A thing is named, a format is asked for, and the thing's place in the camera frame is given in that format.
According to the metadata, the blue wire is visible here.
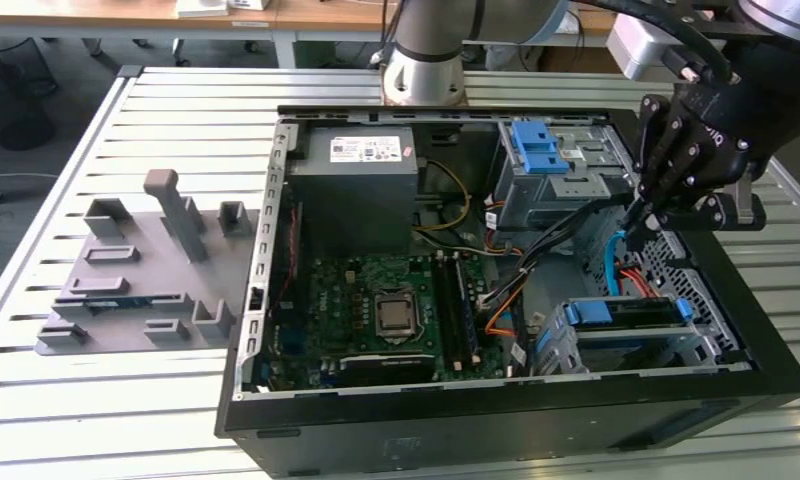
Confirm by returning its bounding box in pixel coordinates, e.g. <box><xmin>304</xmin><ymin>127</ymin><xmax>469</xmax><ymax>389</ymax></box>
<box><xmin>603</xmin><ymin>232</ymin><xmax>635</xmax><ymax>301</ymax></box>

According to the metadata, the orange wire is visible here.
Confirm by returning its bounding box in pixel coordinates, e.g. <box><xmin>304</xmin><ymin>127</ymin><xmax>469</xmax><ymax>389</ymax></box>
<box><xmin>484</xmin><ymin>294</ymin><xmax>528</xmax><ymax>336</ymax></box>

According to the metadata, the green motherboard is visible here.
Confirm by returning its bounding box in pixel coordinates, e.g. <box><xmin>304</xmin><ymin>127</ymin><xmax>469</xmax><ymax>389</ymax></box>
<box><xmin>265</xmin><ymin>249</ymin><xmax>532</xmax><ymax>392</ymax></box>

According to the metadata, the black cable bundle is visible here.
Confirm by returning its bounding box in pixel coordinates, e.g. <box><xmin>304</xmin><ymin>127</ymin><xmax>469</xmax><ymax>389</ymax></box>
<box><xmin>478</xmin><ymin>192</ymin><xmax>641</xmax><ymax>311</ymax></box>

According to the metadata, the blue drive latch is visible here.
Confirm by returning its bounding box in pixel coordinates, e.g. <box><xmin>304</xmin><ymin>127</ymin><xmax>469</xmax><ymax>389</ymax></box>
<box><xmin>509</xmin><ymin>119</ymin><xmax>568</xmax><ymax>175</ymax></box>

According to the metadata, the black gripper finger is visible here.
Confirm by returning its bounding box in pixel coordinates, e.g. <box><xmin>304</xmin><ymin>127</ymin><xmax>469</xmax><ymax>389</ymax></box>
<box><xmin>624</xmin><ymin>93</ymin><xmax>705</xmax><ymax>251</ymax></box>
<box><xmin>652</xmin><ymin>192</ymin><xmax>768</xmax><ymax>235</ymax></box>

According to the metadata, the wooden desk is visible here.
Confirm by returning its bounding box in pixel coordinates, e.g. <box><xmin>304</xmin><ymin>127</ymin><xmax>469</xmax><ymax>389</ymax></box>
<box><xmin>539</xmin><ymin>9</ymin><xmax>615</xmax><ymax>76</ymax></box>
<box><xmin>0</xmin><ymin>0</ymin><xmax>401</xmax><ymax>69</ymax></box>

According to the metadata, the black graphics card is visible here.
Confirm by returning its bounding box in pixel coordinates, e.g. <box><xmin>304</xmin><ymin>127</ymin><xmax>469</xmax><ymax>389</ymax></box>
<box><xmin>336</xmin><ymin>352</ymin><xmax>436</xmax><ymax>386</ymax></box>

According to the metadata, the CPU socket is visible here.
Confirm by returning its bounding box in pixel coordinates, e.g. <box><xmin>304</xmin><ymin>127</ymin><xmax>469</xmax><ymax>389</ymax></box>
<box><xmin>369</xmin><ymin>285</ymin><xmax>428</xmax><ymax>347</ymax></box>

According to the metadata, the black PC case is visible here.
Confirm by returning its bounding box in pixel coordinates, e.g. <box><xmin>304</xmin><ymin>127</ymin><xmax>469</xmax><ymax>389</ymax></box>
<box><xmin>213</xmin><ymin>103</ymin><xmax>800</xmax><ymax>479</ymax></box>

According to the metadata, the metal drive cage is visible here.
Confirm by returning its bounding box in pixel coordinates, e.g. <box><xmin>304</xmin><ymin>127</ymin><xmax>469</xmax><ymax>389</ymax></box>
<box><xmin>492</xmin><ymin>119</ymin><xmax>645</xmax><ymax>231</ymax></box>

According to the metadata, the black camera cable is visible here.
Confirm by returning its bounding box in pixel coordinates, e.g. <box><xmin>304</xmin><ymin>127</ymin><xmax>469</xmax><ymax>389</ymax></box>
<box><xmin>572</xmin><ymin>0</ymin><xmax>741</xmax><ymax>84</ymax></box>

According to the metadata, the grey parts rack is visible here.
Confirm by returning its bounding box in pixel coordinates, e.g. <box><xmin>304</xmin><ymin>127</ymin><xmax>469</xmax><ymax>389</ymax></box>
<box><xmin>33</xmin><ymin>168</ymin><xmax>262</xmax><ymax>359</ymax></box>

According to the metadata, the black mesh bin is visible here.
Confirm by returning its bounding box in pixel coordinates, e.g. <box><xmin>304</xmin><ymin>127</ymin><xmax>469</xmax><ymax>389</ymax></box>
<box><xmin>0</xmin><ymin>34</ymin><xmax>61</xmax><ymax>151</ymax></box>

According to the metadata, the silver CPU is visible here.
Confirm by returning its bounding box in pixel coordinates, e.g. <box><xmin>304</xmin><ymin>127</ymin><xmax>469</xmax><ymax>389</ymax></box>
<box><xmin>376</xmin><ymin>298</ymin><xmax>418</xmax><ymax>331</ymax></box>

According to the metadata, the power wire with black plug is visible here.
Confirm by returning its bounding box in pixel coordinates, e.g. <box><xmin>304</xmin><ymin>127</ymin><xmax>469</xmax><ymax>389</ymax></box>
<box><xmin>619</xmin><ymin>219</ymin><xmax>663</xmax><ymax>301</ymax></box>

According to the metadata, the black RAM slot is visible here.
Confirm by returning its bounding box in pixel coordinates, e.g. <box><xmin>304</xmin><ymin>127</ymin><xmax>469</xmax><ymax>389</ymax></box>
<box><xmin>456</xmin><ymin>254</ymin><xmax>482</xmax><ymax>366</ymax></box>
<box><xmin>436</xmin><ymin>252</ymin><xmax>460</xmax><ymax>369</ymax></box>

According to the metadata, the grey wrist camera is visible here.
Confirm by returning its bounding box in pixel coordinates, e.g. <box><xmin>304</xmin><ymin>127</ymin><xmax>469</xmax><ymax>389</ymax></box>
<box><xmin>604</xmin><ymin>19</ymin><xmax>685</xmax><ymax>81</ymax></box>

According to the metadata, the yellow wire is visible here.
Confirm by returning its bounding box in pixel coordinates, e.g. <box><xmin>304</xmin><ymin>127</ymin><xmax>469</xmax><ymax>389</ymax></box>
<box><xmin>412</xmin><ymin>158</ymin><xmax>473</xmax><ymax>232</ymax></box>

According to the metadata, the RAM stick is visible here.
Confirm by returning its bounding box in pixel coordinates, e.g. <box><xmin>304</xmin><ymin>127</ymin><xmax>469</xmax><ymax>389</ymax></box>
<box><xmin>82</xmin><ymin>298</ymin><xmax>154</xmax><ymax>314</ymax></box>

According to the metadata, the grey power supply unit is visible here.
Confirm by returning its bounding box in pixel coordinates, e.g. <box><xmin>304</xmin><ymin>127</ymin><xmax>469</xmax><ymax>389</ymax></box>
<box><xmin>285</xmin><ymin>127</ymin><xmax>420</xmax><ymax>254</ymax></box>

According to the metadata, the thin red wire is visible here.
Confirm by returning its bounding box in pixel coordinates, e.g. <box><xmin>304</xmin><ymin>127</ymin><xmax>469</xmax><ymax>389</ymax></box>
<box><xmin>273</xmin><ymin>202</ymin><xmax>306</xmax><ymax>310</ymax></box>

